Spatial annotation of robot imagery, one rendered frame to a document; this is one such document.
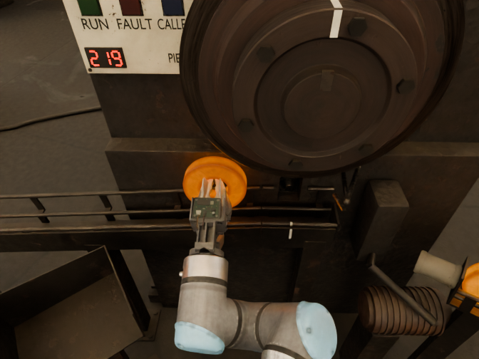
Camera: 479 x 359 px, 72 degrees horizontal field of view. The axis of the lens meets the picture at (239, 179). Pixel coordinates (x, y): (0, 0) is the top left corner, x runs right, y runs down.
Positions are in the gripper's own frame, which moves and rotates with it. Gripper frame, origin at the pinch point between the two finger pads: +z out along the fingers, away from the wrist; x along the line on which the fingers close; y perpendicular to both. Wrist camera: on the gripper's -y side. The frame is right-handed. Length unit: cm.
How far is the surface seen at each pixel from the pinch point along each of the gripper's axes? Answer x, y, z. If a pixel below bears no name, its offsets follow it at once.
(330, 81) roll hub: -19.8, 33.9, -3.0
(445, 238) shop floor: -109, -94, 23
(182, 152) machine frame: 8.5, 0.6, 7.3
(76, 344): 30.3, -15.4, -35.7
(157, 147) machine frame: 15.1, 0.4, 8.8
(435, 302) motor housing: -59, -26, -22
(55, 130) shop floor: 135, -119, 107
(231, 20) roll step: -5.2, 37.5, 5.8
